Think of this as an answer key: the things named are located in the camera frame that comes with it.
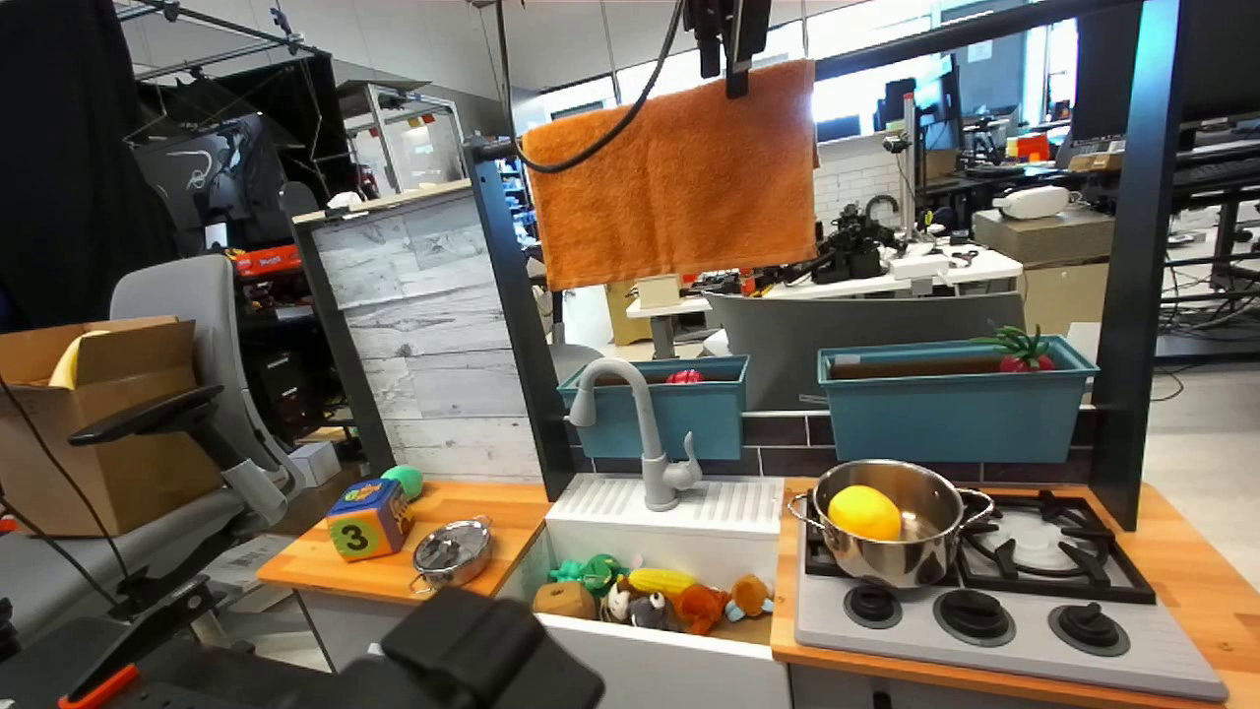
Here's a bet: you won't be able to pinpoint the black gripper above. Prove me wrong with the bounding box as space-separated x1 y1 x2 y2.
681 0 776 102

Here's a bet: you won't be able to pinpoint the orange towel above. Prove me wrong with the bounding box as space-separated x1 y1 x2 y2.
518 53 817 296

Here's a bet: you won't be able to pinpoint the white toy sink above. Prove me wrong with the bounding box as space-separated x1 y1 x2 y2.
494 467 792 709

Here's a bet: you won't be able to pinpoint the black machine on desk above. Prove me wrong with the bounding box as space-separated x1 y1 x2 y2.
808 191 910 286

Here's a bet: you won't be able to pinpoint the translucent storage bin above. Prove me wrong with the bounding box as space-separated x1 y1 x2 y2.
342 102 469 195

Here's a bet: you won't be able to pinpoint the small teal planter box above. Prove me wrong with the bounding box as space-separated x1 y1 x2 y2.
559 351 754 464

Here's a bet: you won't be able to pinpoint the beige box stack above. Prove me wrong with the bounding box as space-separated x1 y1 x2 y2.
973 207 1119 340

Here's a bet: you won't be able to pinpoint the grey toy faucet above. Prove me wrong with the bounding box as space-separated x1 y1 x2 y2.
568 354 704 517

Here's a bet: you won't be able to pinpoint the white wood panel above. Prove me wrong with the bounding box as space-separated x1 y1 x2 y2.
287 179 544 485

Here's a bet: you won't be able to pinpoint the large teal planter box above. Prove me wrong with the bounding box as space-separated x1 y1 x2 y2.
815 334 1098 467

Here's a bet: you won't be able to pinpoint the red toy plant green leaves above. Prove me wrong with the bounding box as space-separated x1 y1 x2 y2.
992 320 1060 378

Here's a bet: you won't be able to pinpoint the yellow toy lemon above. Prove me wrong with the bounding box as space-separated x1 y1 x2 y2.
825 481 910 544

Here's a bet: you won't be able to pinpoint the yellow toy banana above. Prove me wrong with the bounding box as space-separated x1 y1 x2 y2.
624 564 702 601

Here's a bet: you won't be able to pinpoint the green toy ball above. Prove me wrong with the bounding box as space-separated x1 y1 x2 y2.
379 460 430 502

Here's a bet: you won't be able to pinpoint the steel pot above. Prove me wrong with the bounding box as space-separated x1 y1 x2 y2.
783 456 998 592

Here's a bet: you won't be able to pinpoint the green toy vegetable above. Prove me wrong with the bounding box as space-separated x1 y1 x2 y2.
544 551 631 600

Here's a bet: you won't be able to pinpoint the small orange toy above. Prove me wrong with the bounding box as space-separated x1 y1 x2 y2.
728 572 773 622

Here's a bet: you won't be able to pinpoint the grey white toy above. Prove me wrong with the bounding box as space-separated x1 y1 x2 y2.
597 575 681 632

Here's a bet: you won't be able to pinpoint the round metal lid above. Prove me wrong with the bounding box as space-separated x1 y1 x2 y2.
410 517 498 588

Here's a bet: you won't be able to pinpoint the brown toy kiwi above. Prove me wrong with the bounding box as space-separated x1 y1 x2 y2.
530 580 602 622

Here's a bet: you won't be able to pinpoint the black stove knob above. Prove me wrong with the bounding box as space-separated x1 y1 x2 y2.
842 580 905 630
1048 600 1135 656
934 588 1017 646

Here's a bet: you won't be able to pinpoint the black burner grate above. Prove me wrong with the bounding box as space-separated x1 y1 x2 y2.
799 489 1162 607

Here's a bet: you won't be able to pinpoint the colourful number cube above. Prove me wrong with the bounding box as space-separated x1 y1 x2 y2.
321 477 410 564

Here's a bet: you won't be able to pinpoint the grey office chair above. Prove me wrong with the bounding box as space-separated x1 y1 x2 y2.
68 252 347 531

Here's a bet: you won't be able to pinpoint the grey toy stove top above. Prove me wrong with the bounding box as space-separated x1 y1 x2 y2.
792 485 1233 703

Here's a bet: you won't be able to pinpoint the black padded block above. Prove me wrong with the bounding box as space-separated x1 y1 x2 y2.
379 582 605 709

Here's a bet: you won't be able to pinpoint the cardboard box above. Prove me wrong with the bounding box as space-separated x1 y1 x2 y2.
0 316 228 538

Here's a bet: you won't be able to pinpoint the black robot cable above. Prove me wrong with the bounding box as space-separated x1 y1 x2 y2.
493 0 692 175

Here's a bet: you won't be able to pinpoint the black toy kitchen frame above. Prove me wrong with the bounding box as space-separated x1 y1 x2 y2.
465 0 1194 531

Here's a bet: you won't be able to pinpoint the orange handled tool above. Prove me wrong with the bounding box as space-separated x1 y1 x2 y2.
55 663 144 709

